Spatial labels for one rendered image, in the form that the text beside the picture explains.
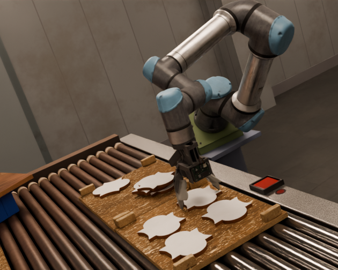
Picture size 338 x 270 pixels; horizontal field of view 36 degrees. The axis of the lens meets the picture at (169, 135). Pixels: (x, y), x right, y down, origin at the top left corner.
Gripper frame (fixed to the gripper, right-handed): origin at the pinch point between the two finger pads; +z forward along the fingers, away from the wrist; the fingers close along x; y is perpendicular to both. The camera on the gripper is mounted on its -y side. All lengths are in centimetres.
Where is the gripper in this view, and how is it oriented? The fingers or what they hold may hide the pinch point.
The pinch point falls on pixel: (199, 198)
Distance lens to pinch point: 159.8
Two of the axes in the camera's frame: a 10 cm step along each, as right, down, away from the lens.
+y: 4.4, 1.4, -8.9
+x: 8.4, -4.0, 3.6
